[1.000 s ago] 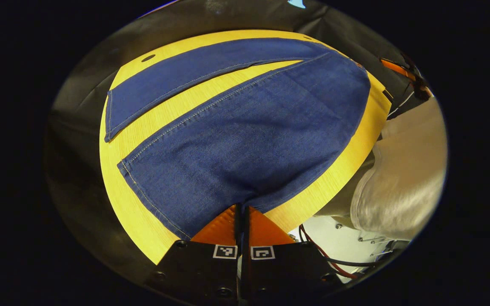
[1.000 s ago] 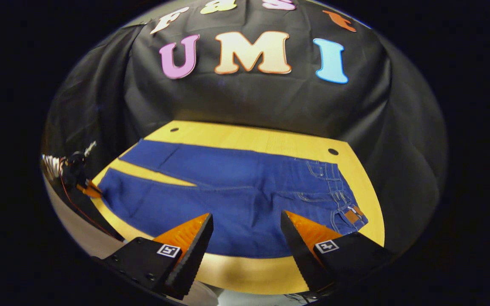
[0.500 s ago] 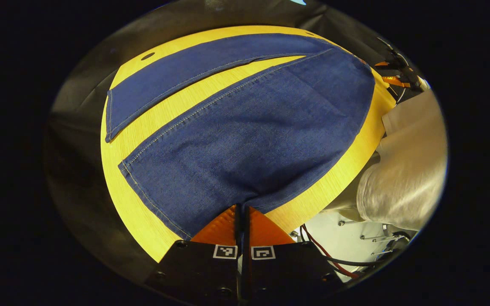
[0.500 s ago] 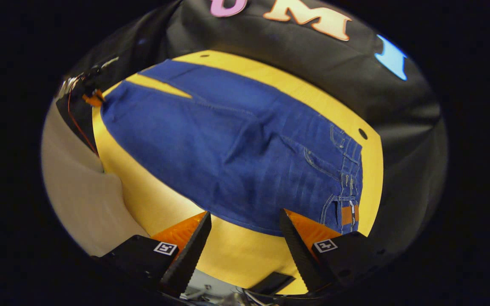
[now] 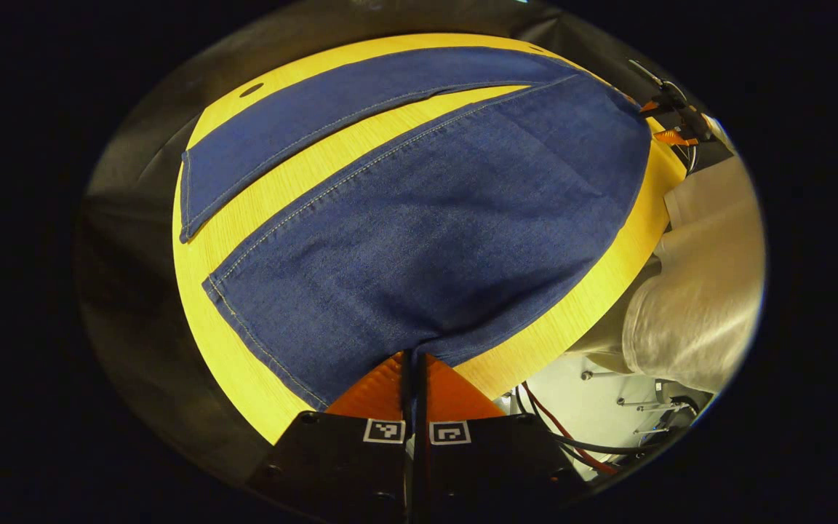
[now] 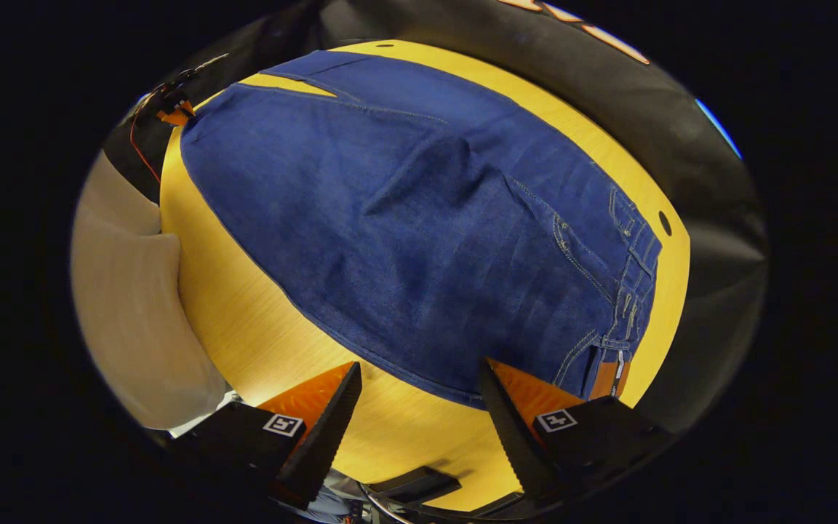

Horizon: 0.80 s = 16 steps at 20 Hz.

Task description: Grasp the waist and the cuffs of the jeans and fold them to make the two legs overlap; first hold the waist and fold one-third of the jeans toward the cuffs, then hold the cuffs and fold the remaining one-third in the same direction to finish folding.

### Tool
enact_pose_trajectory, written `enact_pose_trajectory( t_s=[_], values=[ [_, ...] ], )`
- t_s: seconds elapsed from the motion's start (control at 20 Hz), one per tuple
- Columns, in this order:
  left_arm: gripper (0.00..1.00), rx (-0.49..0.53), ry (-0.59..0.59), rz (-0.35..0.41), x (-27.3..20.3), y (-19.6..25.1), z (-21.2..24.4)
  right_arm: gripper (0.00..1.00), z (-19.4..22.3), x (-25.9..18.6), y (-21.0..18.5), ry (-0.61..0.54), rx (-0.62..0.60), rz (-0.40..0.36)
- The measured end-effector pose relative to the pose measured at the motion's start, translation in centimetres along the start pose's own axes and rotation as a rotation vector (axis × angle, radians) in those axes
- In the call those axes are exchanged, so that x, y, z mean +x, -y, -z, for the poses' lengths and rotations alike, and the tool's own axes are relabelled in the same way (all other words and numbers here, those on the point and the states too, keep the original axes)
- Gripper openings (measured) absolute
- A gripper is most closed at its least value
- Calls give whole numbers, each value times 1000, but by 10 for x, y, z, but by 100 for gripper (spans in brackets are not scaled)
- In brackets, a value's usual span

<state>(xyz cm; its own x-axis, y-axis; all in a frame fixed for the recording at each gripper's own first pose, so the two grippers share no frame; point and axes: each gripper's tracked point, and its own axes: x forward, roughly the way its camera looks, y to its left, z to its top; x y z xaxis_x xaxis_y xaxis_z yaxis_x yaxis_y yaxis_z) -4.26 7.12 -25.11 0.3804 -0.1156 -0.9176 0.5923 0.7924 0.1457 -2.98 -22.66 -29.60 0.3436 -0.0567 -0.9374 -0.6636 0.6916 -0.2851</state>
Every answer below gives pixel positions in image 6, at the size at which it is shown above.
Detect black backdrop cloth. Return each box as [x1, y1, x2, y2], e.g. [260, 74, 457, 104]
[103, 0, 769, 437]

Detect blue denim jeans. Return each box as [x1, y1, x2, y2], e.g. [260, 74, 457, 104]
[179, 49, 663, 410]

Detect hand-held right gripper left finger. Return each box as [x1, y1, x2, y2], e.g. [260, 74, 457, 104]
[170, 361, 363, 511]

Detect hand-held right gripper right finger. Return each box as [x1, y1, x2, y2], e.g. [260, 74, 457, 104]
[479, 357, 676, 507]

